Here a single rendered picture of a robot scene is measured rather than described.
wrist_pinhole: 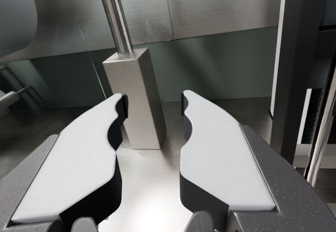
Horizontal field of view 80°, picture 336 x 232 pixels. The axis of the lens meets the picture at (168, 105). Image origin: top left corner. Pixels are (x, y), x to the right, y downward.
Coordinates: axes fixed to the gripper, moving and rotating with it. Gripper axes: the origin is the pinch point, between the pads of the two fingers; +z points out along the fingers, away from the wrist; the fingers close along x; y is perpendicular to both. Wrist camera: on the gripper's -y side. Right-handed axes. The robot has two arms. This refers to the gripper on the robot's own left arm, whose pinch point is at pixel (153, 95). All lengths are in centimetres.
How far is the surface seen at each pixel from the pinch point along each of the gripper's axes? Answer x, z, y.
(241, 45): 26, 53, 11
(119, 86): -10.5, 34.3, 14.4
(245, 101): 29, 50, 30
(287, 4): 13.8, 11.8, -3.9
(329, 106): 19.2, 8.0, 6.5
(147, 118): -4.2, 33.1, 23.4
